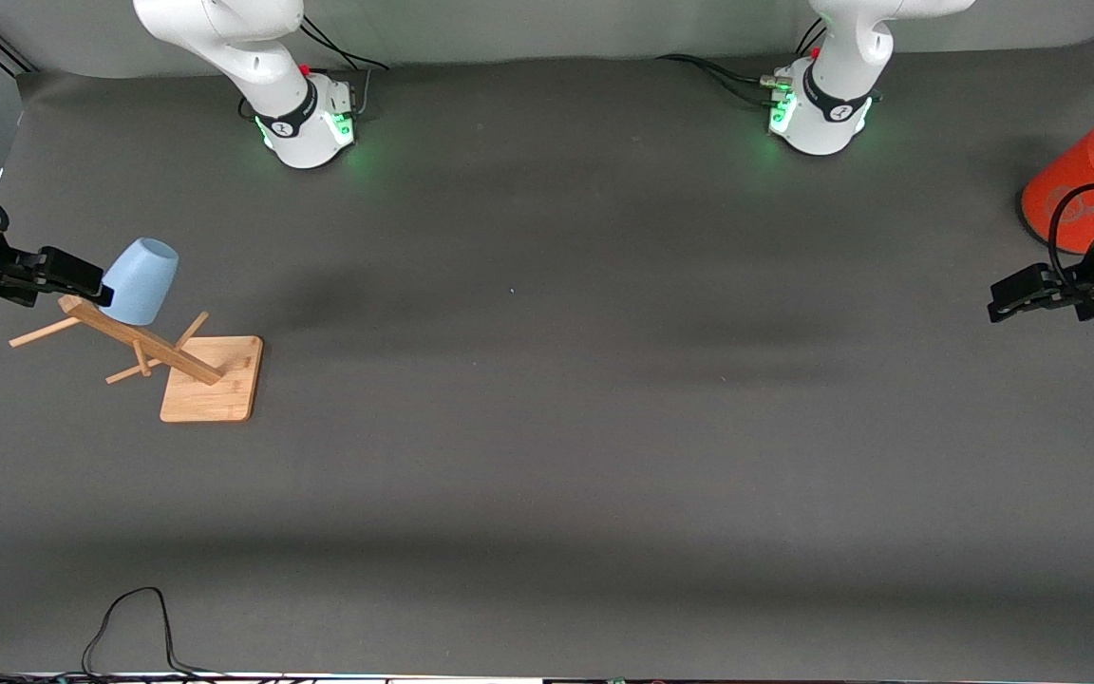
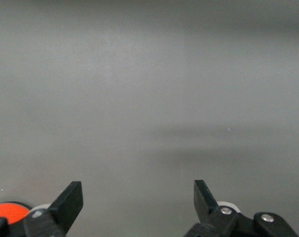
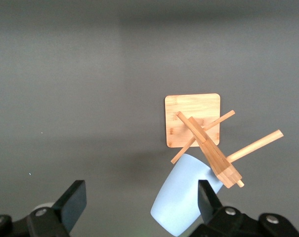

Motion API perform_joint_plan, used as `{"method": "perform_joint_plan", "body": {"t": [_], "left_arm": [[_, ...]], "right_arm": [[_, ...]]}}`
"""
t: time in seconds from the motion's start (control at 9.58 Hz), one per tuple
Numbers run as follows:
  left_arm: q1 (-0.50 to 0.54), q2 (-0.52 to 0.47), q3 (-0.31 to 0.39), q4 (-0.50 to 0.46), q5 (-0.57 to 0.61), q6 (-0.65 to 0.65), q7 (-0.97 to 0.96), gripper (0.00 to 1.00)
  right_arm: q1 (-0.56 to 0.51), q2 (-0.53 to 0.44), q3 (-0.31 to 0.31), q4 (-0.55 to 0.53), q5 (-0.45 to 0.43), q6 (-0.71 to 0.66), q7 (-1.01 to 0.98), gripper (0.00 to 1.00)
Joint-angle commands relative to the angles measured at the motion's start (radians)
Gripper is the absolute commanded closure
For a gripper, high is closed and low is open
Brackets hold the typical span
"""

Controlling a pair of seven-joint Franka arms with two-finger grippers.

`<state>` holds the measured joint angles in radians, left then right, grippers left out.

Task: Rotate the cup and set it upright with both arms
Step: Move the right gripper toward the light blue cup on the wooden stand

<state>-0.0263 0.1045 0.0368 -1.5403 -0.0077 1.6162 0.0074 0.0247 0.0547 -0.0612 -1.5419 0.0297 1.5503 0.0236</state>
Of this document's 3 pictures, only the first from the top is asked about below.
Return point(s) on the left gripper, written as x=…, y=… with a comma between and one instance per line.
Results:
x=1091, y=273

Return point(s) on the light blue plastic cup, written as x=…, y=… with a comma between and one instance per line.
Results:
x=141, y=283

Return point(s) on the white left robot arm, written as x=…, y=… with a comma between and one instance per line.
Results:
x=832, y=85

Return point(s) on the wooden cup rack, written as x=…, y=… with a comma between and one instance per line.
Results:
x=210, y=385

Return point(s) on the orange cylinder with grey lid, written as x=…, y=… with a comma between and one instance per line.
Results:
x=1074, y=195

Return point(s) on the dark grey table mat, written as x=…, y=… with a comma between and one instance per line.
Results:
x=547, y=475

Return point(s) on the black metal frame rail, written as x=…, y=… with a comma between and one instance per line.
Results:
x=10, y=55

